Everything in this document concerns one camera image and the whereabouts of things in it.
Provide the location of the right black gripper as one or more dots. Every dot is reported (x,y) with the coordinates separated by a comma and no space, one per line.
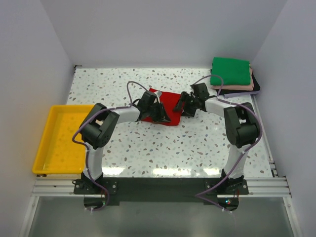
(185,97)

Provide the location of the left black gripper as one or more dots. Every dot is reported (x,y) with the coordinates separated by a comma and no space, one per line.
(162,116)

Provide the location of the red t shirt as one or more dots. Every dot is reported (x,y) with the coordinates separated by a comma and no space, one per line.
(169,100)

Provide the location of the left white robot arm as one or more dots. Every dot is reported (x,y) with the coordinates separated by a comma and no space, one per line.
(98,127)

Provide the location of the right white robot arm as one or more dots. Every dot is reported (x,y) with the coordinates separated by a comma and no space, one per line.
(243,128)

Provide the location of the folded green t shirt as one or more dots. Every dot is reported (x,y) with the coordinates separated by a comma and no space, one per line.
(219,61)

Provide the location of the folded pink t shirt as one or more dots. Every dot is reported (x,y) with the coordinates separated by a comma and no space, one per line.
(247,86)

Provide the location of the folded black t shirt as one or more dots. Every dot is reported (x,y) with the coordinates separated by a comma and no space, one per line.
(232,93)

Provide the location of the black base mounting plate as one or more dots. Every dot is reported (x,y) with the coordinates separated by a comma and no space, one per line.
(112,191)

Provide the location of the yellow plastic bin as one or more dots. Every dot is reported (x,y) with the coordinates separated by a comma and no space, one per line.
(57,153)

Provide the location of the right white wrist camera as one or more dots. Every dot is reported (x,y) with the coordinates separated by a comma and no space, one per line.
(192,93)

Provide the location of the aluminium frame rail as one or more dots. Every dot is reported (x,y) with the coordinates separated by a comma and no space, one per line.
(196,148)

